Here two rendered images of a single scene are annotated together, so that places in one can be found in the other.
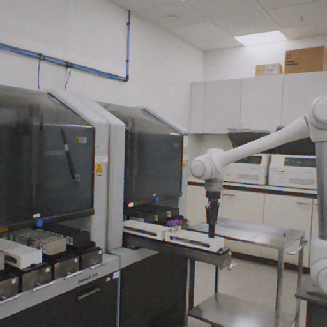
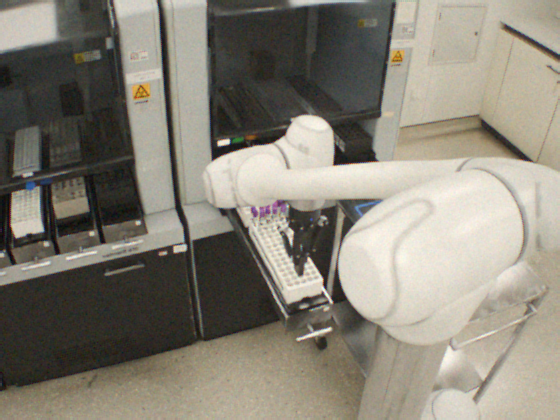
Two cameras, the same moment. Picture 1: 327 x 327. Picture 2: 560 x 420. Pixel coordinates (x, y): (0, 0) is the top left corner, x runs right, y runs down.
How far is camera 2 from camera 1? 125 cm
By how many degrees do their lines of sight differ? 47
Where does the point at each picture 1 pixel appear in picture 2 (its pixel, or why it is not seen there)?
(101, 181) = (149, 111)
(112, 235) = (187, 186)
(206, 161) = (221, 181)
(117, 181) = (189, 105)
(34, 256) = (29, 225)
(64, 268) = (73, 242)
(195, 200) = (521, 69)
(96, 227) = (147, 178)
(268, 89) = not seen: outside the picture
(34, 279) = (30, 253)
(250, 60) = not seen: outside the picture
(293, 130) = not seen: hidden behind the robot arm
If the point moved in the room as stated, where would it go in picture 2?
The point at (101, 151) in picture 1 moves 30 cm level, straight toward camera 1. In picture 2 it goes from (142, 62) to (69, 111)
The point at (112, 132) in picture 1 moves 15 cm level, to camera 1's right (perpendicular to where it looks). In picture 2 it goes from (170, 24) to (211, 34)
